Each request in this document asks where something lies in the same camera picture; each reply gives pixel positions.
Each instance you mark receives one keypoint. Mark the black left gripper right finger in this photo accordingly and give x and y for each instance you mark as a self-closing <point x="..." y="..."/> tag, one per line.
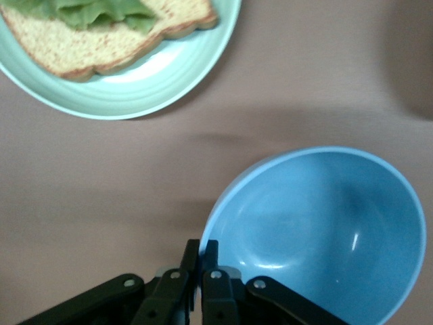
<point x="220" y="301"/>

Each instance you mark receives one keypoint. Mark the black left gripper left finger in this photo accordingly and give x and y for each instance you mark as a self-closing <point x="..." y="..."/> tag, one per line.
<point x="169" y="298"/>

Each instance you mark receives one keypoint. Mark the blue bowl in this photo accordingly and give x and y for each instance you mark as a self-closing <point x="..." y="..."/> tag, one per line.
<point x="304" y="220"/>

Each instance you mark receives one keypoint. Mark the brown table cloth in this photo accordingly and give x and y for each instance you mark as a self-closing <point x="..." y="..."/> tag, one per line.
<point x="101" y="186"/>

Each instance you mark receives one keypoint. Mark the green plate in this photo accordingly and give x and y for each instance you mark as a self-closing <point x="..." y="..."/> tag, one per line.
<point x="152" y="84"/>

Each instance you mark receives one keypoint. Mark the brown bread slice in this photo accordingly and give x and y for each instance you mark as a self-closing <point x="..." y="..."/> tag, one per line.
<point x="67" y="50"/>

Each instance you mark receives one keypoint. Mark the green lettuce leaf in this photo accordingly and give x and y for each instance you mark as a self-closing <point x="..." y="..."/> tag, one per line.
<point x="88" y="13"/>

